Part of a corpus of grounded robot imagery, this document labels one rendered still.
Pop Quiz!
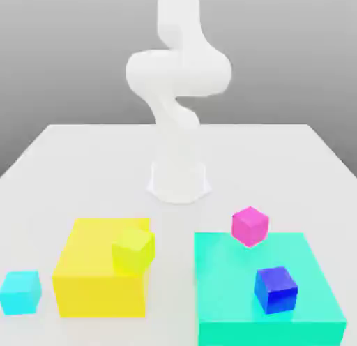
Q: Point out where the small blue cube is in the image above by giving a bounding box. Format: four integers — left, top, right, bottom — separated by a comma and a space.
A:
253, 266, 299, 315

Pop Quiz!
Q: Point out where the large yellow box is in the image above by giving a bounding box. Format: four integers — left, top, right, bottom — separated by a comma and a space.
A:
52, 217, 152, 319

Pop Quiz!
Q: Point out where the small cyan cube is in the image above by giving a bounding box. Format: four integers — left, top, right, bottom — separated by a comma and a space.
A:
0, 270, 43, 316

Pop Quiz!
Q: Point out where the small lime yellow cube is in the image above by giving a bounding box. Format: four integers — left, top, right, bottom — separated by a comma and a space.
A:
111, 227, 156, 276

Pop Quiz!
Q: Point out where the large turquoise box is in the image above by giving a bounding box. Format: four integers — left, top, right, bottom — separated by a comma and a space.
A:
194, 232, 348, 346

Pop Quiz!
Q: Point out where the small magenta cube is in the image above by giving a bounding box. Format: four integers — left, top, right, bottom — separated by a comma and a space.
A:
231, 206, 270, 248

